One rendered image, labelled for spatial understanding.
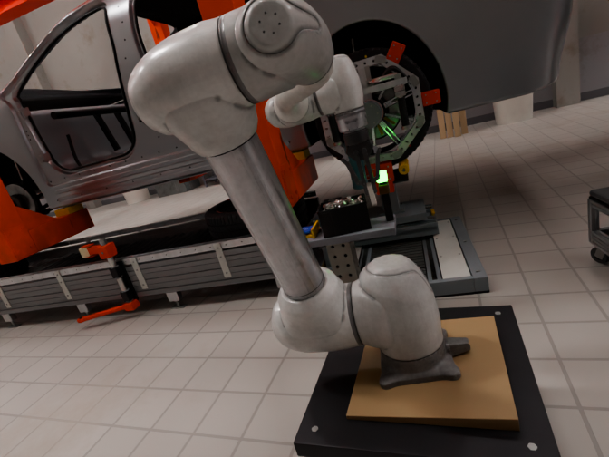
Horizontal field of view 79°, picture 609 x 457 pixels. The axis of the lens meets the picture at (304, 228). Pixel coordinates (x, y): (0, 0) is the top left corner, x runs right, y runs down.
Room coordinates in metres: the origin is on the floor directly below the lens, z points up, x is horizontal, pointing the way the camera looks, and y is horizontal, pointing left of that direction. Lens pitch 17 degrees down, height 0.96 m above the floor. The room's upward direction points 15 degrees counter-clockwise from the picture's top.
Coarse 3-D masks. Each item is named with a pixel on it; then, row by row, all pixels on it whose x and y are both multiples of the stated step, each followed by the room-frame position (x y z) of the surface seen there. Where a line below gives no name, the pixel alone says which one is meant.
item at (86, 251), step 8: (80, 248) 2.34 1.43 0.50; (88, 248) 2.34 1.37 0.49; (96, 248) 2.20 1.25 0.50; (104, 248) 2.18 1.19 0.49; (112, 248) 2.22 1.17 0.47; (88, 256) 2.33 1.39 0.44; (104, 256) 2.19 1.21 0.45; (112, 256) 2.20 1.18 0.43; (128, 304) 2.19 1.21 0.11; (136, 304) 2.21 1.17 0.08; (104, 312) 2.21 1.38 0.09; (112, 312) 2.21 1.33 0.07; (80, 320) 2.21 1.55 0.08
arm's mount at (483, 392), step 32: (448, 320) 0.87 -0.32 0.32; (480, 320) 0.83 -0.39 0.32; (480, 352) 0.72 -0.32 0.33; (416, 384) 0.68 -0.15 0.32; (448, 384) 0.65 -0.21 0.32; (480, 384) 0.62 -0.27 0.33; (352, 416) 0.65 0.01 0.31; (384, 416) 0.62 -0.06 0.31; (416, 416) 0.60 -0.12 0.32; (448, 416) 0.57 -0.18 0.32; (480, 416) 0.55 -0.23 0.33; (512, 416) 0.53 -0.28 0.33
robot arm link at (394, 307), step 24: (384, 264) 0.76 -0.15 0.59; (408, 264) 0.74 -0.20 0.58; (360, 288) 0.76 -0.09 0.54; (384, 288) 0.71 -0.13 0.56; (408, 288) 0.70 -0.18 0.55; (360, 312) 0.73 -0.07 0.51; (384, 312) 0.70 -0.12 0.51; (408, 312) 0.69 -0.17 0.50; (432, 312) 0.71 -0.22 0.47; (360, 336) 0.72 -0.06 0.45; (384, 336) 0.70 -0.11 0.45; (408, 336) 0.69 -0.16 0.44; (432, 336) 0.69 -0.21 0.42; (408, 360) 0.69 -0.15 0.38
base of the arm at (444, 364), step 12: (444, 336) 0.76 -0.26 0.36; (444, 348) 0.72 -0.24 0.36; (456, 348) 0.72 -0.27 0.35; (468, 348) 0.72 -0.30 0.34; (384, 360) 0.75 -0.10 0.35; (396, 360) 0.71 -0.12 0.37; (420, 360) 0.69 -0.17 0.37; (432, 360) 0.69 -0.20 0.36; (444, 360) 0.70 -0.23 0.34; (384, 372) 0.73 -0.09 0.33; (396, 372) 0.71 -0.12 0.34; (408, 372) 0.69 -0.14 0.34; (420, 372) 0.69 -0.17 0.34; (432, 372) 0.68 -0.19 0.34; (444, 372) 0.67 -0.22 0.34; (456, 372) 0.66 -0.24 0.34; (384, 384) 0.69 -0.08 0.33; (396, 384) 0.69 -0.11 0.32
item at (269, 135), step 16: (208, 0) 1.81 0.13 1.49; (224, 0) 1.79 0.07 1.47; (240, 0) 1.88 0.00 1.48; (208, 16) 1.82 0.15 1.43; (256, 112) 1.79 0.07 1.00; (272, 128) 1.83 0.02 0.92; (272, 144) 1.78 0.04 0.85; (272, 160) 1.79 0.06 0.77; (288, 160) 1.91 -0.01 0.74; (288, 176) 1.85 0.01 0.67; (288, 192) 1.79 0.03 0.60
